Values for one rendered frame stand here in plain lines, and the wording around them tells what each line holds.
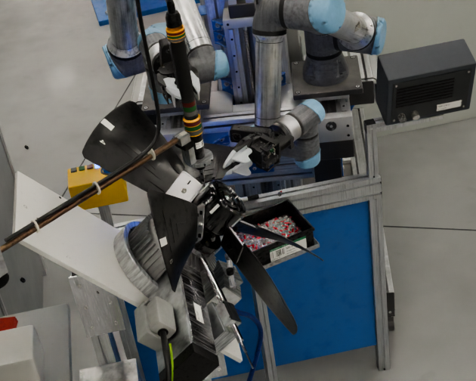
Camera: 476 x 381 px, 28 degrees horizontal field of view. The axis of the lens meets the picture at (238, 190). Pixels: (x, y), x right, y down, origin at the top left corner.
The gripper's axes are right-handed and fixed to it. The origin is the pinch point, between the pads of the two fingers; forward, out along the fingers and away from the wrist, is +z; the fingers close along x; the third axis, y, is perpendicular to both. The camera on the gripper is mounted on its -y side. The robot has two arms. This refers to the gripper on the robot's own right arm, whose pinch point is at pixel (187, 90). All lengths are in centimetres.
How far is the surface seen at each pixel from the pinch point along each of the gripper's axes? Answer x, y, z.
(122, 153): 18.1, 12.9, -2.1
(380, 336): -58, 131, -27
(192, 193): 4.4, 25.3, 4.8
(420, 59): -73, 25, -24
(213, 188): -0.1, 22.9, 8.8
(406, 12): -139, 85, -159
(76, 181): 28, 42, -41
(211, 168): -4.6, 30.3, -9.9
